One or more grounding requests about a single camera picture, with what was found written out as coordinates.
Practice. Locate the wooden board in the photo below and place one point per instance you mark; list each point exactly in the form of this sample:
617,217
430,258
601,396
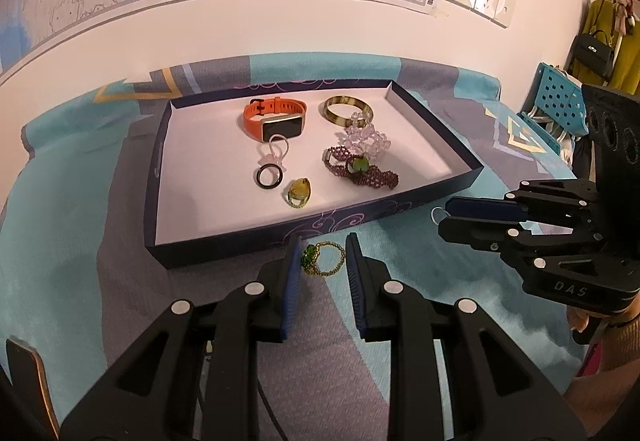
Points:
30,386

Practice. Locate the yellow coat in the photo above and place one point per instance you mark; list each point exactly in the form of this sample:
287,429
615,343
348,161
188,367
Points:
630,56

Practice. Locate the dark blue shallow box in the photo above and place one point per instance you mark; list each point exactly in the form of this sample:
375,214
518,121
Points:
210,181

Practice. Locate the black handbag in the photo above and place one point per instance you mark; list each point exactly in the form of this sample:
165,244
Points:
592,53

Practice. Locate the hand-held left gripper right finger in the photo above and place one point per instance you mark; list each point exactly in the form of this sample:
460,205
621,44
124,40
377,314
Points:
356,291

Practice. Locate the blue perforated chair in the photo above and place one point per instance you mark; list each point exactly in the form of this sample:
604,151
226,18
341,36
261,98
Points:
555,93

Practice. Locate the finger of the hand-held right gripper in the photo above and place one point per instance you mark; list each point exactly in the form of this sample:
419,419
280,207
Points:
480,209
475,233

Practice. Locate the brown green bangle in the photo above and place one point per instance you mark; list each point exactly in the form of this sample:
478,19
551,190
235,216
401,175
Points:
331,113

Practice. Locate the person's right hand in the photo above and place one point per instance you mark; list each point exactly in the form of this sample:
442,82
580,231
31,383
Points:
577,320

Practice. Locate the orange smartwatch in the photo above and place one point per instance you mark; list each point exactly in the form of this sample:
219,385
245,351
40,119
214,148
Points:
280,126

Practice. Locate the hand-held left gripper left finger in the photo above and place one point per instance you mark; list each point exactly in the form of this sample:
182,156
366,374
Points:
290,291

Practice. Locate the person's right forearm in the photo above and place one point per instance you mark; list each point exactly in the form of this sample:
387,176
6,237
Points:
622,346

